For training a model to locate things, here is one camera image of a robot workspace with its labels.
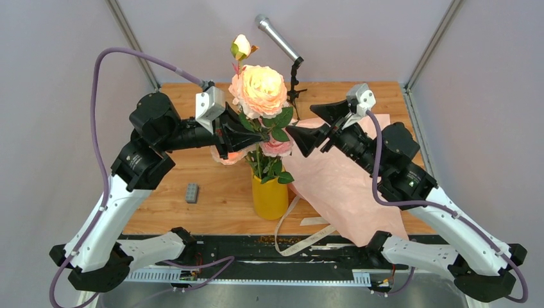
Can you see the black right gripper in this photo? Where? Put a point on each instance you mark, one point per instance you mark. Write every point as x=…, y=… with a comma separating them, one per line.
x=334, y=114

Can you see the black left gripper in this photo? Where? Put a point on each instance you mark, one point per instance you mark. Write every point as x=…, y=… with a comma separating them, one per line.
x=232, y=133

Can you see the large peach rose stem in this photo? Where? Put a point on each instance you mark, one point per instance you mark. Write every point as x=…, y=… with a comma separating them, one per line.
x=260, y=95

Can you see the pink wrapping paper sheet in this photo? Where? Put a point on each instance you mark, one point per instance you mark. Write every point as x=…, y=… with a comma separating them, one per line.
x=340, y=192

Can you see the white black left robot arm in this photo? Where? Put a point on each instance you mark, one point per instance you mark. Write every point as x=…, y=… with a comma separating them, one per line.
x=97, y=259

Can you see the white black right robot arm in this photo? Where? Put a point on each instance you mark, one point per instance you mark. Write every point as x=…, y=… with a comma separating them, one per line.
x=480, y=265

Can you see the yellow cylindrical vase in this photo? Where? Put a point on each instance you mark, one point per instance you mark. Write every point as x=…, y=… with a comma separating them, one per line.
x=270, y=199

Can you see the black tripod microphone stand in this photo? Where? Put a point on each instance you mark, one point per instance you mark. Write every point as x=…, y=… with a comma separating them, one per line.
x=292, y=93

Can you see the grey building brick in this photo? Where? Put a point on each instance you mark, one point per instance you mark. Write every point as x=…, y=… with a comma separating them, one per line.
x=192, y=193

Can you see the silver microphone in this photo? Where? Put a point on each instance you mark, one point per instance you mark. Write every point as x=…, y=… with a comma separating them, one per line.
x=264, y=24

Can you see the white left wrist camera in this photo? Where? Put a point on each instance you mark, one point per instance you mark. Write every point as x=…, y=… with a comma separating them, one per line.
x=209, y=105

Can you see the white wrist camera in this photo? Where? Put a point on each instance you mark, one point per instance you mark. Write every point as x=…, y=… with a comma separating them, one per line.
x=360, y=99
x=209, y=105

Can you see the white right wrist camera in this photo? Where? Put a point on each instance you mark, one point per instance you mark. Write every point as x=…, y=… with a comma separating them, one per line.
x=360, y=99

